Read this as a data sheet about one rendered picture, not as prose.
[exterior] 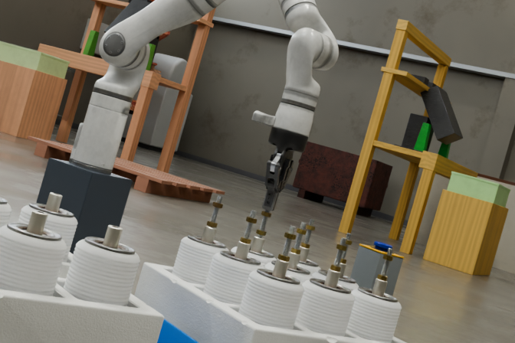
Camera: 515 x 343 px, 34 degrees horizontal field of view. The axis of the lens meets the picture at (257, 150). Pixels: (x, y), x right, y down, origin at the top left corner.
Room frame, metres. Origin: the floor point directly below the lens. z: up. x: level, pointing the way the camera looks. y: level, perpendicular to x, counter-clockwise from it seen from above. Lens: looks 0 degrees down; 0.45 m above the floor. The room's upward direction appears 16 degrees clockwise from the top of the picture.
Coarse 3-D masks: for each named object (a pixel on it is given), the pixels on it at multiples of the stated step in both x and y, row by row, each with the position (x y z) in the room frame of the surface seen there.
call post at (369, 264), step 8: (360, 248) 1.82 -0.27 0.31; (360, 256) 1.81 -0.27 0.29; (368, 256) 1.79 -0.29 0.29; (376, 256) 1.78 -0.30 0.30; (360, 264) 1.81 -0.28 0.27; (368, 264) 1.79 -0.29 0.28; (376, 264) 1.77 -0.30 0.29; (392, 264) 1.79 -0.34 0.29; (400, 264) 1.81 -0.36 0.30; (352, 272) 1.82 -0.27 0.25; (360, 272) 1.80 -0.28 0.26; (368, 272) 1.78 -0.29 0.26; (376, 272) 1.77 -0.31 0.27; (392, 272) 1.80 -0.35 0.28; (360, 280) 1.80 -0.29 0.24; (368, 280) 1.78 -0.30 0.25; (392, 280) 1.80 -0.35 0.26; (368, 288) 1.77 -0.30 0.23; (392, 288) 1.80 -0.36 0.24
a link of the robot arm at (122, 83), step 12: (144, 48) 1.93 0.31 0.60; (144, 60) 1.95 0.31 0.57; (108, 72) 1.97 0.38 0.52; (120, 72) 1.96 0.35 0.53; (132, 72) 1.95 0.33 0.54; (144, 72) 1.96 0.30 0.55; (96, 84) 1.92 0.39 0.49; (108, 84) 1.90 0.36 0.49; (120, 84) 1.91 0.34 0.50; (132, 84) 1.94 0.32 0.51; (120, 96) 1.91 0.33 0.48; (132, 96) 1.94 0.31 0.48
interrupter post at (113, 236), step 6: (108, 228) 1.23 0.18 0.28; (114, 228) 1.23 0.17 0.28; (120, 228) 1.24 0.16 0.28; (108, 234) 1.23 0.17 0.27; (114, 234) 1.23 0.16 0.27; (120, 234) 1.24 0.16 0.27; (108, 240) 1.23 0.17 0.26; (114, 240) 1.23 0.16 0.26; (108, 246) 1.23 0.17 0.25; (114, 246) 1.23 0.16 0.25
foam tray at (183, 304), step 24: (144, 264) 1.63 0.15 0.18; (144, 288) 1.61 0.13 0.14; (168, 288) 1.54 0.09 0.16; (192, 288) 1.50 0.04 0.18; (168, 312) 1.52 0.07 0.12; (192, 312) 1.46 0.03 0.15; (216, 312) 1.41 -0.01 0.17; (192, 336) 1.45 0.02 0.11; (216, 336) 1.39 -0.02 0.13; (240, 336) 1.34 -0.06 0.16; (264, 336) 1.33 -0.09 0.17; (288, 336) 1.36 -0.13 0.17; (312, 336) 1.39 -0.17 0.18; (336, 336) 1.44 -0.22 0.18
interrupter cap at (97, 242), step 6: (84, 240) 1.23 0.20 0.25; (90, 240) 1.23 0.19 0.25; (96, 240) 1.24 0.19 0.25; (102, 240) 1.26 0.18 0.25; (96, 246) 1.21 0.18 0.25; (102, 246) 1.20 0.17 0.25; (120, 246) 1.26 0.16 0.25; (126, 246) 1.27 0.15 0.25; (120, 252) 1.21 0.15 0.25; (126, 252) 1.22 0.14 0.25; (132, 252) 1.23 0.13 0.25
